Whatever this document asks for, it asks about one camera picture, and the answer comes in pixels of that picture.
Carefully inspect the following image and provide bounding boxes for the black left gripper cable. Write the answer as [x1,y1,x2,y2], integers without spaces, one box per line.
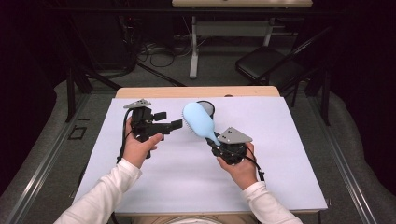
[116,108,134,164]

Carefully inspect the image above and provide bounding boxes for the white table mat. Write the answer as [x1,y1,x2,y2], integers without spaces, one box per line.
[73,96,329,216]

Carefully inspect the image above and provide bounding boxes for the metal floor rail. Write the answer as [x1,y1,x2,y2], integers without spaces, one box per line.
[6,92,92,224]
[306,92,377,224]

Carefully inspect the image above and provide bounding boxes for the black folding chair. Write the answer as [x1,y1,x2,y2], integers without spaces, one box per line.
[235,26,334,94]

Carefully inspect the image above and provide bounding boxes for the black metal stand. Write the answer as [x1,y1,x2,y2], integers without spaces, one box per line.
[64,62,122,124]

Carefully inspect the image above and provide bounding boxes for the person's right hand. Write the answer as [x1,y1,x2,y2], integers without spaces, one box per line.
[217,144,260,190]

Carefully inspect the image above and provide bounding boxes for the person's left hand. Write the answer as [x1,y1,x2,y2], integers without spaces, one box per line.
[122,119,163,169]

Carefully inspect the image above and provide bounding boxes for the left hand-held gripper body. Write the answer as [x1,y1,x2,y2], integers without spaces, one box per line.
[123,98,172,160]

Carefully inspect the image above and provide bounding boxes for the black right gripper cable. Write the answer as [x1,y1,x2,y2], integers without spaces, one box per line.
[246,146,265,182]

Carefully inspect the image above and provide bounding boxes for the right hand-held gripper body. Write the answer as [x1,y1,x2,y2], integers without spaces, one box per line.
[211,126,254,166]

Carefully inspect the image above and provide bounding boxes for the white-framed desk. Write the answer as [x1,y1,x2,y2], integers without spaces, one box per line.
[171,0,314,79]

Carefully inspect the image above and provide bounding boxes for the tangled floor cables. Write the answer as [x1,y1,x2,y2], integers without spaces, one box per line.
[136,40,194,88]

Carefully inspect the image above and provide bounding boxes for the black mesh pen holder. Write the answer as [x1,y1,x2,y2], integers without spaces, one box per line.
[196,100,217,120]

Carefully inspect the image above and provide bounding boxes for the black floor socket frame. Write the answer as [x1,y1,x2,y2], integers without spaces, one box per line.
[67,125,88,141]

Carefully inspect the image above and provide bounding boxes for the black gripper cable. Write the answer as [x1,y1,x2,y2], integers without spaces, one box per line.
[116,108,134,164]
[246,146,265,182]

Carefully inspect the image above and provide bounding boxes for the light blue hairbrush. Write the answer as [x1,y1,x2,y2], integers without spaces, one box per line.
[181,102,222,147]

